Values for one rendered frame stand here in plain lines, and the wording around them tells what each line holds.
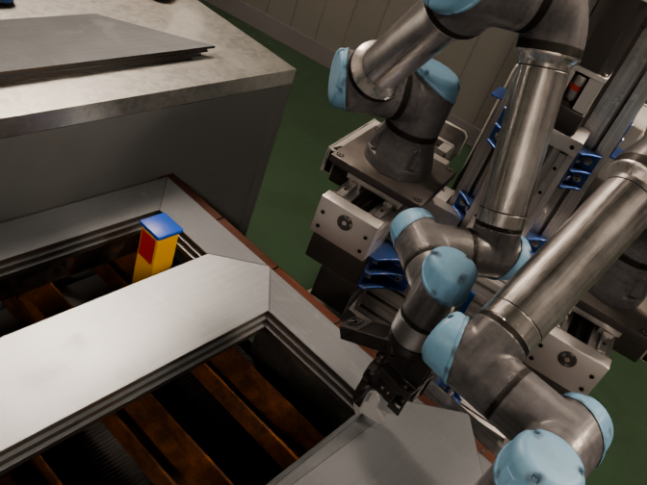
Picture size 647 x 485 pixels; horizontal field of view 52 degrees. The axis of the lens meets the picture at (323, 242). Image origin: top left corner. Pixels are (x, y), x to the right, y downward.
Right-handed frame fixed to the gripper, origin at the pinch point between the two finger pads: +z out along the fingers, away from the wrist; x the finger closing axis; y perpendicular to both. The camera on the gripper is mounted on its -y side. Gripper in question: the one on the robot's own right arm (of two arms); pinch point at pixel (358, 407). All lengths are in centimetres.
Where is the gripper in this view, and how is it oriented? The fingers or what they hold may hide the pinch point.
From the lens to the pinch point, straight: 117.0
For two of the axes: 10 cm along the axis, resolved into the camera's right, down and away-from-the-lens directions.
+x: 6.4, -3.0, 7.1
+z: -3.0, 7.5, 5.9
